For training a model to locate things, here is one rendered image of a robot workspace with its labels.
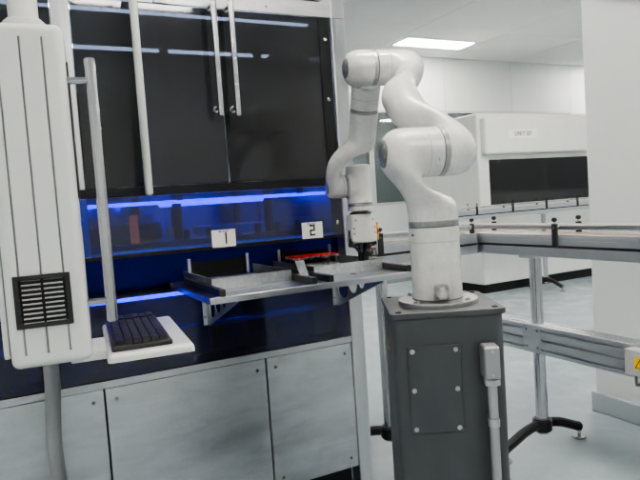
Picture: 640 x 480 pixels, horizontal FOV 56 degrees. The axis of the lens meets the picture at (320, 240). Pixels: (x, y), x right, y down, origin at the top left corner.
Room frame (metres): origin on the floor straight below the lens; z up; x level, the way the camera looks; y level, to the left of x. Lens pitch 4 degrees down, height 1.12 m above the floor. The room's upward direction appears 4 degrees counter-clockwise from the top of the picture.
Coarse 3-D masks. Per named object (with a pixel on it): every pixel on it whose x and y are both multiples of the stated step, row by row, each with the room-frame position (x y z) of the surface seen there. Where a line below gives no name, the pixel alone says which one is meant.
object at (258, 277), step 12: (252, 264) 2.20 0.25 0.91; (192, 276) 1.97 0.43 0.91; (216, 276) 2.14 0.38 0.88; (228, 276) 2.11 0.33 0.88; (240, 276) 1.82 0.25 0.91; (252, 276) 1.84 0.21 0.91; (264, 276) 1.86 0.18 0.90; (276, 276) 1.87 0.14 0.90; (288, 276) 1.89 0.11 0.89; (228, 288) 1.80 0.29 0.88
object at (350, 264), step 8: (344, 256) 2.28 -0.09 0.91; (352, 256) 2.22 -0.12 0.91; (280, 264) 2.18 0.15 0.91; (288, 264) 2.12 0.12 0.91; (336, 264) 1.97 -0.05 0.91; (344, 264) 1.98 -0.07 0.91; (352, 264) 2.00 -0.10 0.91; (360, 264) 2.01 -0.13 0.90; (368, 264) 2.02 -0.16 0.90; (376, 264) 2.04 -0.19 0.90; (320, 272) 1.94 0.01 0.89; (328, 272) 1.96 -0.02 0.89; (336, 272) 1.97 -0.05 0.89; (344, 272) 1.98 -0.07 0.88
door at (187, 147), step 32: (96, 0) 1.93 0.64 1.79; (96, 32) 1.92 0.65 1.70; (128, 32) 1.96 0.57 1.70; (160, 32) 2.01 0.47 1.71; (192, 32) 2.06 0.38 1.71; (96, 64) 1.92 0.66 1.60; (128, 64) 1.96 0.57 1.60; (160, 64) 2.01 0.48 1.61; (192, 64) 2.06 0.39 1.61; (128, 96) 1.96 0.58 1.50; (160, 96) 2.00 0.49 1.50; (192, 96) 2.05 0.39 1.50; (128, 128) 1.95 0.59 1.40; (160, 128) 2.00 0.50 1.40; (192, 128) 2.05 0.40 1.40; (224, 128) 2.10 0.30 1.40; (128, 160) 1.95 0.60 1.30; (160, 160) 1.99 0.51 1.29; (192, 160) 2.04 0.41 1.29; (224, 160) 2.09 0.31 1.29
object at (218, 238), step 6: (216, 234) 2.06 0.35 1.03; (222, 234) 2.07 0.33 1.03; (228, 234) 2.08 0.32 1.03; (234, 234) 2.09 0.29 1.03; (216, 240) 2.06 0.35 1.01; (222, 240) 2.07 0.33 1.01; (228, 240) 2.08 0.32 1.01; (234, 240) 2.09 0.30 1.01; (216, 246) 2.06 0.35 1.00; (222, 246) 2.07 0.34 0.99; (228, 246) 2.08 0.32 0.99
